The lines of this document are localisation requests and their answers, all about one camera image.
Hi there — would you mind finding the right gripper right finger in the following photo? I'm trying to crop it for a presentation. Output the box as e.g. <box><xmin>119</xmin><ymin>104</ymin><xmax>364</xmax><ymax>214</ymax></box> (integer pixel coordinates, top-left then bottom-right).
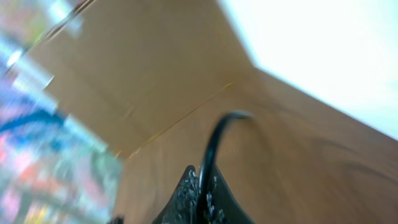
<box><xmin>208</xmin><ymin>165</ymin><xmax>254</xmax><ymax>224</ymax></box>

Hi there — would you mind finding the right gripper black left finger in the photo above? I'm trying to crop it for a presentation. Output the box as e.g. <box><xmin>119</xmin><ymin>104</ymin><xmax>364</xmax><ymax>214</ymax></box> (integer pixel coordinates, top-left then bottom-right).
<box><xmin>152</xmin><ymin>165</ymin><xmax>198</xmax><ymax>224</ymax></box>

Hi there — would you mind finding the cardboard box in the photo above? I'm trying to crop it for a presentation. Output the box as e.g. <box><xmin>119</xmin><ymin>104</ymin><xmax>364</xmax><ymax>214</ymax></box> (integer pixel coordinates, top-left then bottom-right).
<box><xmin>28</xmin><ymin>0</ymin><xmax>252</xmax><ymax>158</ymax></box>

